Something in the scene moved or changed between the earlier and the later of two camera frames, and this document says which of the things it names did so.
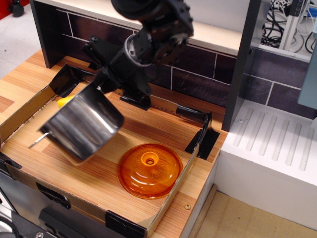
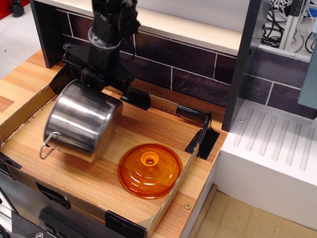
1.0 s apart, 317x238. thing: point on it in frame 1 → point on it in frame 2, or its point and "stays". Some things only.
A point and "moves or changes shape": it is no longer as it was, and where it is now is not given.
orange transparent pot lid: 149,171 stays
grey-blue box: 307,95 stays
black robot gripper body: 124,69 → 100,63
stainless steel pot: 84,126 moves or changes shape
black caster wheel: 16,8 stays
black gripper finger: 108,81 → 99,82
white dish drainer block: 270,161 stays
